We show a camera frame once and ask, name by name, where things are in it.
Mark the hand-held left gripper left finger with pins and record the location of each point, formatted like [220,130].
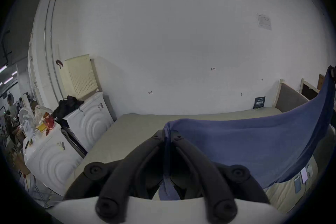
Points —
[123,181]

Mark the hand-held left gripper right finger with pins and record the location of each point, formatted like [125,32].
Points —
[207,178]

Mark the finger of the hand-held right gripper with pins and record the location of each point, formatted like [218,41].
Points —
[332,72]

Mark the dark blue shirt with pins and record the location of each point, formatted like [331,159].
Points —
[249,144]

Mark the brown wooden board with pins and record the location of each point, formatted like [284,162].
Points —
[321,81]

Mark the white framed dark board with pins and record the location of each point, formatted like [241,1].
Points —
[308,90]

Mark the grey padded headboard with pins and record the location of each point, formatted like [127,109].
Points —
[291,98]

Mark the bed with beige sheet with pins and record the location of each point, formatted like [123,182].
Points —
[136,128]

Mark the white washing machine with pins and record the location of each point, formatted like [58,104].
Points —
[49,160]
[90,120]

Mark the black card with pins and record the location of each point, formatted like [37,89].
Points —
[259,102]

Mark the white paper sheet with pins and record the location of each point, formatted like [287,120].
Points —
[264,21]

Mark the cream perforated board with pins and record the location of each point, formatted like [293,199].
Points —
[80,77]

